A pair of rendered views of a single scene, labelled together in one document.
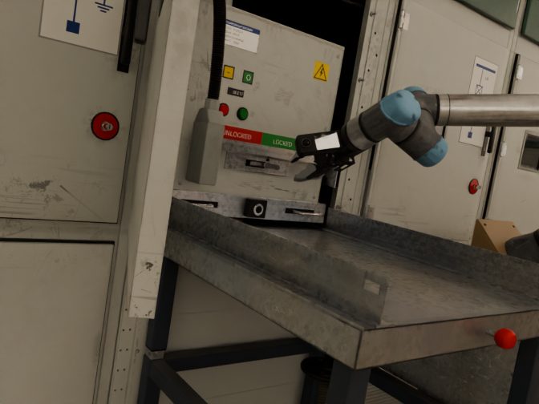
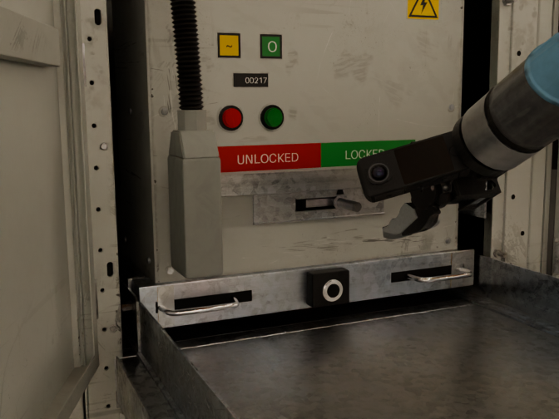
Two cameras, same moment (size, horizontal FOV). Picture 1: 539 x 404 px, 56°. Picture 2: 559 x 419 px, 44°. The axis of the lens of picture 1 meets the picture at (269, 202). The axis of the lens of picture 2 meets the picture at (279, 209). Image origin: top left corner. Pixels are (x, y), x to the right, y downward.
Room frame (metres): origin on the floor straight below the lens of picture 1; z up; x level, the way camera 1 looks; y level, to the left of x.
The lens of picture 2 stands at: (0.43, -0.13, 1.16)
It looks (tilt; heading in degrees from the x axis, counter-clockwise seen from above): 9 degrees down; 14
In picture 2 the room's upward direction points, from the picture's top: 1 degrees counter-clockwise
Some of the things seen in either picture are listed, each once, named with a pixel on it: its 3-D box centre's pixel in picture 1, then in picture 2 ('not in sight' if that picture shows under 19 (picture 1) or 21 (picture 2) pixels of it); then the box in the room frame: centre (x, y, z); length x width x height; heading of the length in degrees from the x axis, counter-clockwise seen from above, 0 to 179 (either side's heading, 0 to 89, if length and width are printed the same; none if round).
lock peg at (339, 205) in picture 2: (272, 163); (347, 198); (1.40, 0.01, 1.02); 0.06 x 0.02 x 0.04; 37
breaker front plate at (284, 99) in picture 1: (265, 115); (321, 110); (1.40, 0.05, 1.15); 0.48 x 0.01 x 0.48; 127
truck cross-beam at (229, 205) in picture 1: (248, 206); (317, 282); (1.41, 0.06, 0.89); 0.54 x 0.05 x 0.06; 127
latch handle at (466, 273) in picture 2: (308, 212); (439, 273); (1.50, -0.12, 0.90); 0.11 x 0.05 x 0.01; 127
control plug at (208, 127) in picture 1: (204, 146); (194, 201); (1.22, 0.17, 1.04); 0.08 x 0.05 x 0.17; 37
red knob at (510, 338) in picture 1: (500, 336); not in sight; (0.81, -0.40, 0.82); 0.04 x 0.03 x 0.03; 37
